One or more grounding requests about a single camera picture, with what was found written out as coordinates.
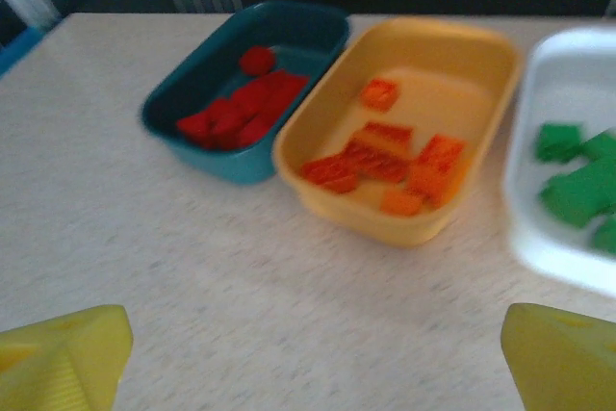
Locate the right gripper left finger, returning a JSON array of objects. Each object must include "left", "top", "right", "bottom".
[{"left": 0, "top": 303, "right": 135, "bottom": 411}]

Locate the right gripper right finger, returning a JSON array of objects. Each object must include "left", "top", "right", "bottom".
[{"left": 500, "top": 302, "right": 616, "bottom": 411}]

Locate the small orange lego brick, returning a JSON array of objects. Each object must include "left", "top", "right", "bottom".
[{"left": 379, "top": 189, "right": 423, "bottom": 218}]

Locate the orange sloped lego brick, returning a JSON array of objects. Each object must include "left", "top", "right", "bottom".
[{"left": 406, "top": 134, "right": 468, "bottom": 205}]

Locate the white plastic container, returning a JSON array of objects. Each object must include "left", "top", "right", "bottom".
[{"left": 504, "top": 25, "right": 616, "bottom": 296}]

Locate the orange plastic container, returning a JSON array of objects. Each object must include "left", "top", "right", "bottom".
[{"left": 271, "top": 15, "right": 524, "bottom": 251}]

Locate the long red lego brick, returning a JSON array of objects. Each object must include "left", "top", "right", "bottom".
[{"left": 254, "top": 68, "right": 312, "bottom": 112}]

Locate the small red lego brick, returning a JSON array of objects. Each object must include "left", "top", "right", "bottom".
[{"left": 239, "top": 46, "right": 276, "bottom": 76}]

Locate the teal plastic container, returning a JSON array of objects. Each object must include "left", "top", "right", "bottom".
[{"left": 141, "top": 0, "right": 352, "bottom": 186}]

